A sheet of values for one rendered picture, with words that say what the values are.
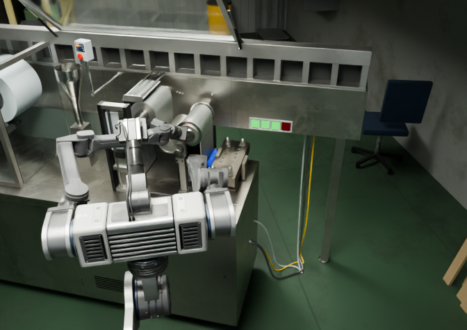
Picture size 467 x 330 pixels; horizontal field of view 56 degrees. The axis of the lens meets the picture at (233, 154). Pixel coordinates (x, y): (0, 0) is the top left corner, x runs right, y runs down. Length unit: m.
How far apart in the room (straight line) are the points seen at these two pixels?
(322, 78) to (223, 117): 0.62
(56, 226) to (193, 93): 1.40
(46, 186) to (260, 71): 1.40
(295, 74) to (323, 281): 1.51
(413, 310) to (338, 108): 1.48
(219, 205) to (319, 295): 1.86
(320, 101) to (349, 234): 1.49
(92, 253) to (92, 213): 0.12
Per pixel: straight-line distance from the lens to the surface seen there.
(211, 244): 2.38
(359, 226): 3.74
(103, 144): 1.94
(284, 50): 2.38
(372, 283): 3.32
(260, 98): 2.49
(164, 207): 1.37
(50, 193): 2.68
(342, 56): 2.37
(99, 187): 2.63
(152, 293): 1.55
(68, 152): 1.83
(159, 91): 2.48
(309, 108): 2.48
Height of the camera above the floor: 2.37
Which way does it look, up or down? 32 degrees down
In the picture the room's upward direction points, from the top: 1 degrees counter-clockwise
